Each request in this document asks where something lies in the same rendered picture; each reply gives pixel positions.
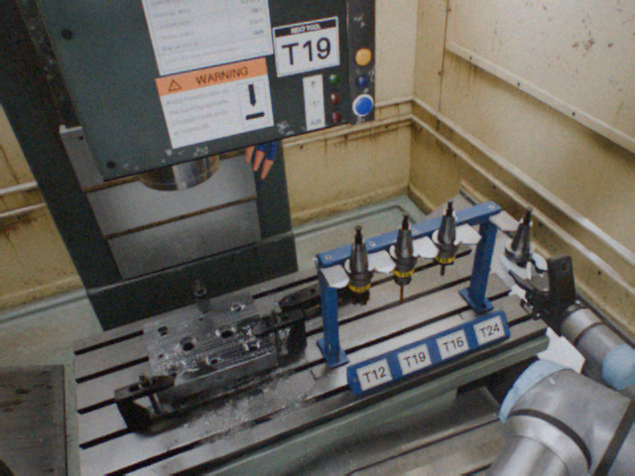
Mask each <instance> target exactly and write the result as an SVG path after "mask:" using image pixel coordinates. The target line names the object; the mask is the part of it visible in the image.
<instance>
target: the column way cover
mask: <svg viewBox="0 0 635 476"><path fill-rule="evenodd" d="M60 135H61V138H63V142H64V145H65V148H66V150H67V153H68V155H69V158H70V160H71V162H72V166H73V168H74V171H75V173H76V176H77V178H78V181H79V183H80V187H81V189H82V191H83V192H85V193H86V195H87V197H88V200H89V203H90V205H91V208H92V210H93V213H94V215H95V218H96V221H98V224H99V226H100V229H101V231H102V234H103V236H104V239H107V241H108V243H109V246H110V248H111V251H112V253H113V257H114V260H115V262H116V265H117V267H118V270H119V273H120V276H122V278H123V280H128V279H131V278H135V277H138V276H143V275H146V274H150V273H153V272H157V270H160V269H164V268H168V267H170V266H174V265H177V264H182V263H185V262H189V261H192V260H196V259H200V258H204V257H207V256H210V255H214V253H218V252H222V251H225V250H229V249H232V248H237V247H240V246H244V245H247V244H252V243H255V242H259V241H261V233H260V227H259V220H258V213H257V206H256V200H255V199H256V198H257V192H256V185H255V179H254V173H253V167H252V159H250V163H249V164H247V163H245V157H246V149H243V150H238V151H234V152H229V153H225V154H221V155H219V168H218V170H217V172H216V173H215V174H213V175H212V177H211V178H210V179H208V180H207V181H205V182H203V183H202V184H199V185H196V186H193V187H190V188H186V189H181V191H156V190H153V189H152V188H151V189H150V188H149V187H147V186H145V185H143V184H142V183H141V182H140V181H139V180H138V177H137V176H131V177H128V178H121V179H115V180H111V181H107V182H104V181H103V176H102V175H101V174H100V173H99V172H98V171H97V168H96V165H95V162H94V159H93V157H92V155H91V152H89V150H88V146H87V143H86V141H85V138H84V135H83V133H82V130H81V126H80V127H78V128H75V129H70V130H67V129H66V128H65V126H61V130H60Z"/></svg>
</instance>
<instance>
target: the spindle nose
mask: <svg viewBox="0 0 635 476"><path fill-rule="evenodd" d="M218 168H219V155H216V156H211V157H207V158H203V160H198V161H193V162H189V163H185V164H181V165H175V166H171V167H167V168H163V169H158V170H153V171H150V172H149V173H145V174H141V175H136V176H137V177H138V180H139V181H140V182H141V183H142V184H143V185H145V186H147V187H149V188H150V189H151V188H152V189H153V190H156V191H181V189H186V188H190V187H193V186H196V185H199V184H202V183H203V182H205V181H207V180H208V179H210V178H211V177H212V175H213V174H215V173H216V172H217V170H218Z"/></svg>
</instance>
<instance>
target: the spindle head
mask: <svg viewBox="0 0 635 476"><path fill-rule="evenodd" d="M36 2H37V5H38V8H39V11H40V14H41V17H42V19H43V22H44V25H45V27H46V30H47V33H48V35H49V39H50V42H51V44H52V47H53V50H54V52H55V55H56V58H57V60H58V64H59V67H60V69H61V72H62V75H63V79H64V82H65V85H66V88H67V91H68V93H69V96H70V99H71V101H72V104H73V108H74V110H75V113H76V116H77V118H78V121H79V124H80V126H81V130H82V133H83V135H84V138H85V141H86V143H87V146H88V150H89V152H91V155H92V157H93V159H94V162H95V165H96V168H97V171H98V172H99V173H100V174H101V175H102V176H103V181H104V182H107V181H111V180H115V179H124V178H128V177H131V176H135V175H141V174H145V173H149V172H150V171H153V170H158V169H163V168H167V167H171V166H175V165H181V164H185V163H189V162H193V161H198V160H203V158H207V157H211V156H216V155H221V154H225V153H229V152H234V151H238V150H243V149H248V148H252V147H256V145H261V144H266V143H270V142H274V141H278V140H284V139H288V138H292V137H297V136H301V135H306V134H310V133H314V132H318V130H323V129H328V128H332V127H336V126H340V125H346V124H350V98H349V55H348V21H347V0H267V4H268V13H269V22H270V31H271V41H272V50H273V53H272V54H267V55H266V56H261V57H256V58H251V59H240V60H235V61H229V62H223V63H218V64H213V65H207V66H201V67H200V68H196V69H190V70H184V71H179V72H174V73H168V74H162V75H160V71H159V67H158V63H157V58H156V54H155V51H154V47H153V43H152V39H151V34H150V30H149V26H148V22H147V18H146V14H145V9H144V5H143V1H142V0H36ZM335 17H337V36H338V64H337V65H332V66H327V67H321V68H317V69H312V70H306V71H301V72H296V73H290V74H285V76H280V77H278V70H277V61H276V52H274V48H275V43H273V33H272V28H276V27H281V26H287V25H294V24H299V23H304V22H311V21H317V20H322V19H329V18H335ZM260 59H265V60H266V67H267V76H268V84H269V92H270V101H271V109H272V118H273V125H271V126H266V127H261V128H256V130H252V131H248V132H242V133H238V134H233V135H228V136H224V137H219V138H215V139H210V140H205V141H201V143H196V144H191V145H187V146H182V147H178V148H173V146H172V142H171V137H170V133H169V129H168V125H167V122H166V117H165V113H164V109H163V105H162V100H161V97H160V93H159V89H158V85H157V81H156V79H157V78H162V77H167V76H174V75H179V74H184V73H190V72H195V71H201V70H207V69H211V68H212V67H217V66H223V65H229V64H234V63H239V62H246V61H251V60H260ZM334 70H337V71H339V72H340V73H342V75H343V82H342V83H341V84H340V86H339V87H337V88H331V87H329V86H328V85H327V83H326V79H327V76H328V74H329V73H330V72H331V71H334ZM319 74H321V82H322V100H323V119H324V126H323V127H319V128H315V129H311V130H310V131H307V120H306V106H305V94H304V82H303V79H304V78H310V77H314V75H319ZM334 90H338V91H340V92H342V93H343V102H342V104H340V105H339V106H337V107H331V106H329V104H328V103H327V99H328V97H329V94H330V93H331V92H332V91H334ZM335 109H339V110H340V111H342V112H343V114H344V120H343V122H342V123H340V124H338V125H336V126H333V125H331V124H330V123H329V122H328V116H329V114H330V112H331V111H332V110H335Z"/></svg>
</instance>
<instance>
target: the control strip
mask: <svg viewBox="0 0 635 476"><path fill-rule="evenodd" d="M347 14H348V55H349V98H350V126H352V125H356V124H361V123H366V122H370V121H375V120H376V49H375V0H347ZM362 49H366V50H368V51H369V52H370V54H371V59H370V62H369V63H368V64H366V65H360V64H357V63H356V61H355V56H356V53H357V52H359V51H360V50H362ZM334 73H337V74H339V76H340V83H339V84H338V85H337V86H332V85H330V83H329V79H330V77H331V75H332V74H334ZM362 75H366V77H367V78H368V79H369V82H368V85H367V86H366V87H364V88H361V87H359V85H358V84H357V81H359V79H360V78H361V77H362ZM342 82H343V75H342V73H340V72H339V71H337V70H334V71H331V72H330V73H329V74H328V76H327V79H326V83H327V85H328V86H329V87H331V88H337V87H339V86H340V84H341V83H342ZM335 93H338V94H340V97H342V100H340V102H339V104H337V105H332V104H331V103H330V99H331V97H332V95H333V94H335ZM363 97H367V98H369V99H370V100H371V101H372V108H371V110H370V111H369V112H368V114H367V115H363V116H362V115H359V114H358V112H356V111H355V103H356V101H358V100H359V99H361V98H363ZM342 102H343V93H342V92H340V91H338V90H334V91H332V92H331V93H330V94H329V97H328V99H327V103H328V104H329V106H331V107H337V106H339V105H340V104H342ZM335 112H339V114H340V115H342V121H340V122H339V123H337V124H333V123H332V122H331V116H332V115H333V114H335ZM343 120H344V114H343V112H342V111H340V110H339V109H335V110H332V111H331V112H330V114H329V116H328V122H329V123H330V124H331V125H333V126H336V125H338V124H340V123H342V122H343Z"/></svg>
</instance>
